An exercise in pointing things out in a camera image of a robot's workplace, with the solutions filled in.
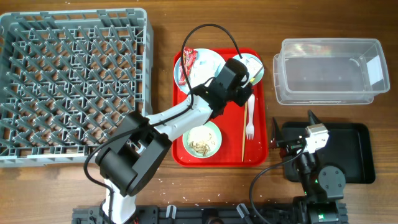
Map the light blue round plate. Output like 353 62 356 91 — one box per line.
174 49 226 94

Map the wooden chopstick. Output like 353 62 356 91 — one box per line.
241 102 248 162

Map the light blue bowl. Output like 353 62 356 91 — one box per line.
233 53 264 86

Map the clear plastic bin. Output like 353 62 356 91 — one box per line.
273 38 391 105

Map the red snack wrapper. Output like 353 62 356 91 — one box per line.
178 47 198 85

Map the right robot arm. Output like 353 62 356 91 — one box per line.
271 111 346 223

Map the green bowl with food scraps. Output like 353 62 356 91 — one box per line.
182 121 223 159

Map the black plastic tray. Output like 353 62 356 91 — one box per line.
281 121 376 184

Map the white napkin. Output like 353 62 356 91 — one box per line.
190 60 221 88

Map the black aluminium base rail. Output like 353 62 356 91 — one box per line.
72 202 349 224

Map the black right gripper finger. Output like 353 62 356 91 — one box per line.
269 117 282 149
308 110 321 126

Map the grey plastic dishwasher rack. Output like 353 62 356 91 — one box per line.
1 8 154 168

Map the red plastic tray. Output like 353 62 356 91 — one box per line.
171 47 269 168

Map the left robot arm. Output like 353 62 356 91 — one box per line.
95 58 253 223

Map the white plastic fork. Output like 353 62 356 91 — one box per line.
246 94 255 140

